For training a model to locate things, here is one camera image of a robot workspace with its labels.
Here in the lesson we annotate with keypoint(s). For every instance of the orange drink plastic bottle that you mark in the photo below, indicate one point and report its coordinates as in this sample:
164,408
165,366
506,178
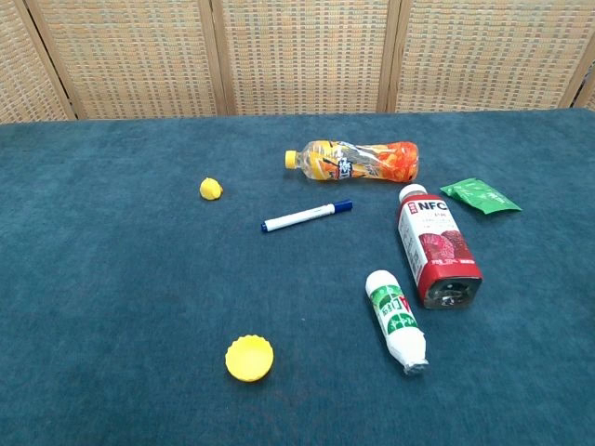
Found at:
358,161

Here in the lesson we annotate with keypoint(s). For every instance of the teal table cloth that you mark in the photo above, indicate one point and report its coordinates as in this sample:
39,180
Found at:
139,288

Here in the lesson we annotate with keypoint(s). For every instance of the white green yogurt bottle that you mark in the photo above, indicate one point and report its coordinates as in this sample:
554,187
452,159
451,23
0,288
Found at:
395,320

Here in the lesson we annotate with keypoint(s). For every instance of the small yellow ball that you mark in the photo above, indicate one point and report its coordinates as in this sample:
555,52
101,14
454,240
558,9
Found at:
210,189

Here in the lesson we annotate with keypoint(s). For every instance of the red NFC juice bottle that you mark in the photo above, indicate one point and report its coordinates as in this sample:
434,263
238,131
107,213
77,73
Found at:
434,246

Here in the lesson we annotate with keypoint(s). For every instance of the green snack packet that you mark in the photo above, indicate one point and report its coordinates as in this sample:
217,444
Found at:
481,195

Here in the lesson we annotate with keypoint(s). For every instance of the white marker with blue cap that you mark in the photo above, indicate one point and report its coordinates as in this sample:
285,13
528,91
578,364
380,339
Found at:
297,218

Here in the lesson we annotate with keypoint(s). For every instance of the woven wooden folding screen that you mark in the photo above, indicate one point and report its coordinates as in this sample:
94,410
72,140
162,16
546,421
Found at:
297,56

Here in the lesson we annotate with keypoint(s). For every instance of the yellow scalloped plastic bowl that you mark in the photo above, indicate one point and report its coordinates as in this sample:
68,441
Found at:
249,358

